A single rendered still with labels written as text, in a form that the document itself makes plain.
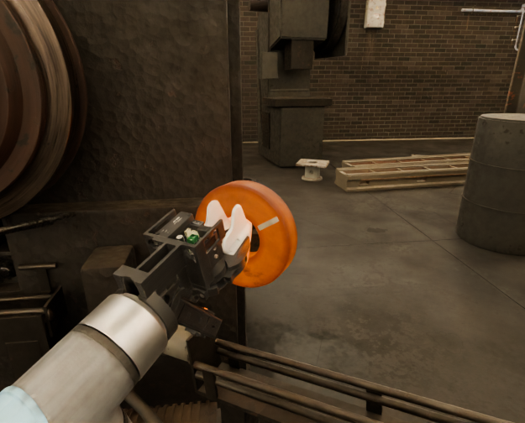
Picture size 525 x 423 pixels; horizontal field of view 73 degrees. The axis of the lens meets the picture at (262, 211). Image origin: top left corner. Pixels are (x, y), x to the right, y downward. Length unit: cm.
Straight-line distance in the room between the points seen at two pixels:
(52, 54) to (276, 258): 44
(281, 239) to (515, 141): 237
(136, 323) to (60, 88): 41
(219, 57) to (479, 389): 150
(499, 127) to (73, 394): 267
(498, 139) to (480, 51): 563
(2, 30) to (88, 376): 49
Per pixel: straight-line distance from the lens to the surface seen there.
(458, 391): 170
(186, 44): 76
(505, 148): 276
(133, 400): 76
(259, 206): 47
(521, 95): 458
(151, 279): 35
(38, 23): 65
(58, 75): 64
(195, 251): 37
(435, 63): 783
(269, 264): 50
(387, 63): 740
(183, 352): 67
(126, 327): 34
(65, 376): 33
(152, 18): 77
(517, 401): 176
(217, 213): 48
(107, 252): 76
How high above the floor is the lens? 111
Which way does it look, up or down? 20 degrees down
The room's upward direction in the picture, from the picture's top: straight up
